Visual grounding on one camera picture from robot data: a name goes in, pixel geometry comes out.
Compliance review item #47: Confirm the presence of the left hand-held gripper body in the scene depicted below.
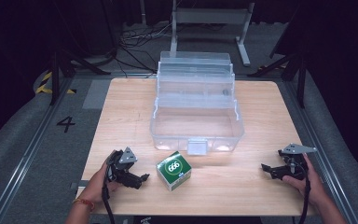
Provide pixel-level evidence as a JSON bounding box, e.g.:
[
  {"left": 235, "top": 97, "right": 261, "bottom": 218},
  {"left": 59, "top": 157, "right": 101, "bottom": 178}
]
[{"left": 106, "top": 147, "right": 139, "bottom": 185}]

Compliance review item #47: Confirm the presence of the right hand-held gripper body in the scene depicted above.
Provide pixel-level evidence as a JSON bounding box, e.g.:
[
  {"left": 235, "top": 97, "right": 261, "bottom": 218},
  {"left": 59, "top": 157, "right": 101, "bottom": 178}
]
[{"left": 278, "top": 143, "right": 318, "bottom": 181}]

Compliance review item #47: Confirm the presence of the green cardboard box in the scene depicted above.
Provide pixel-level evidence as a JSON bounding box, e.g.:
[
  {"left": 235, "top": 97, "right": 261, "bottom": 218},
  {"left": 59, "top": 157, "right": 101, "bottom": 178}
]
[{"left": 155, "top": 150, "right": 193, "bottom": 191}]

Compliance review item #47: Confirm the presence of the clear plastic storage box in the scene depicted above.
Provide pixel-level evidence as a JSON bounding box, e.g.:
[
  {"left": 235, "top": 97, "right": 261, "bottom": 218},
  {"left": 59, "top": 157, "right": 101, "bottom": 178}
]
[{"left": 149, "top": 50, "right": 245, "bottom": 156}]

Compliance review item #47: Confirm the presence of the person's right hand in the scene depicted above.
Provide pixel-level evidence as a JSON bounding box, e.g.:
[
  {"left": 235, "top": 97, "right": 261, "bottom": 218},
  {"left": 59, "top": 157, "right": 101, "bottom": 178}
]
[{"left": 282, "top": 153, "right": 325, "bottom": 208}]

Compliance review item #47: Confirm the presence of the person's left hand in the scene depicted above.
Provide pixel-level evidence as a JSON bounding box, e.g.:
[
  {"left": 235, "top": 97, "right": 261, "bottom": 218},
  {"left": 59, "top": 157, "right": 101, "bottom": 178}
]
[{"left": 76, "top": 149, "right": 122, "bottom": 204}]

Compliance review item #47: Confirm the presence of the black metal stand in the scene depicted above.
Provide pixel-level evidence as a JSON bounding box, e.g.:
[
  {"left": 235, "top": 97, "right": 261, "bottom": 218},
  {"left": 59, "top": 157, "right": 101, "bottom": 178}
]
[
  {"left": 49, "top": 46, "right": 112, "bottom": 106},
  {"left": 247, "top": 52, "right": 308, "bottom": 110}
]

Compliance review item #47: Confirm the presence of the yellow and black floor tape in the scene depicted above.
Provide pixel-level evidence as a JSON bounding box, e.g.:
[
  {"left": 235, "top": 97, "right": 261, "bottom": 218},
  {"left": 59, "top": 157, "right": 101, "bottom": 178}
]
[{"left": 35, "top": 71, "right": 77, "bottom": 95}]

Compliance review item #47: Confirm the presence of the white metal stand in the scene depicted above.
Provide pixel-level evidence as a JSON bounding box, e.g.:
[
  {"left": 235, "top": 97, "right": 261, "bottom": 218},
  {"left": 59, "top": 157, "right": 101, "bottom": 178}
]
[{"left": 168, "top": 0, "right": 255, "bottom": 67}]

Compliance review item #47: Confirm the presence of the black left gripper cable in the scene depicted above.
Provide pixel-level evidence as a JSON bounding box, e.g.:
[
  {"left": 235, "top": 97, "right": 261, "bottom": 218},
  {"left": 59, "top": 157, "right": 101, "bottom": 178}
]
[{"left": 101, "top": 161, "right": 117, "bottom": 224}]

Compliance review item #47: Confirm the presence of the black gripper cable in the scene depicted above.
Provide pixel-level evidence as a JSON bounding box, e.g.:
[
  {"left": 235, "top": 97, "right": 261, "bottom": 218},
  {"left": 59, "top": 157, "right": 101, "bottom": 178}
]
[
  {"left": 297, "top": 174, "right": 312, "bottom": 224},
  {"left": 101, "top": 161, "right": 117, "bottom": 224}
]

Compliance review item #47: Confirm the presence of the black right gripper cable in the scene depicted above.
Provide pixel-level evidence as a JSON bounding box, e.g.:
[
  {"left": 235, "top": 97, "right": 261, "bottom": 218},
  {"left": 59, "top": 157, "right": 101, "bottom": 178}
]
[{"left": 297, "top": 174, "right": 312, "bottom": 224}]

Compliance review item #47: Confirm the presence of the red string bracelet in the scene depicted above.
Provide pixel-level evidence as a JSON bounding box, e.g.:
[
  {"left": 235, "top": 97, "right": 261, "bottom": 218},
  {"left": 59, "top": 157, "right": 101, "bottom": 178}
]
[{"left": 72, "top": 197, "right": 96, "bottom": 213}]

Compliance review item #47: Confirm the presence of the bundle of floor cables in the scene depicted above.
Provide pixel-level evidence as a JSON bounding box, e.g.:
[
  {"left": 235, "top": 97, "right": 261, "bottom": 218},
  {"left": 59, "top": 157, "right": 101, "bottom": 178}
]
[{"left": 115, "top": 21, "right": 176, "bottom": 78}]

